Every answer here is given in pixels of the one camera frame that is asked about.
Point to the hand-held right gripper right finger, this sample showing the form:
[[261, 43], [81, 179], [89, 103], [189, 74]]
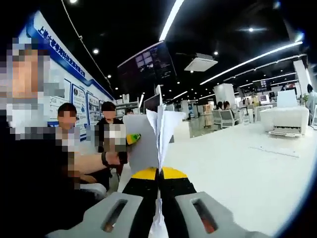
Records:
[[178, 193]]

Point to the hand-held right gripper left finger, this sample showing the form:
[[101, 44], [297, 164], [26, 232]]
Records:
[[138, 193]]

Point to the stack of white printing papers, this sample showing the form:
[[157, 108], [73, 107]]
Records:
[[143, 153]]

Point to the person's left hand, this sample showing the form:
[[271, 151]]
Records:
[[114, 158]]

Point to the hanging display screen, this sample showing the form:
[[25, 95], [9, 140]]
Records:
[[148, 67]]

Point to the white office chair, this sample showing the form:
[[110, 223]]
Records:
[[226, 118]]

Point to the ceiling air conditioner unit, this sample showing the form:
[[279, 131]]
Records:
[[200, 62]]

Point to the person's black shirt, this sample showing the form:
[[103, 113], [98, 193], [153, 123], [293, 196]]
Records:
[[37, 173]]

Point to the white printer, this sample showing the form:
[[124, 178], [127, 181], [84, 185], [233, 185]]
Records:
[[284, 119]]

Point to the blue and white wall poster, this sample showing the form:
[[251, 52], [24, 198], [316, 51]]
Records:
[[81, 99]]

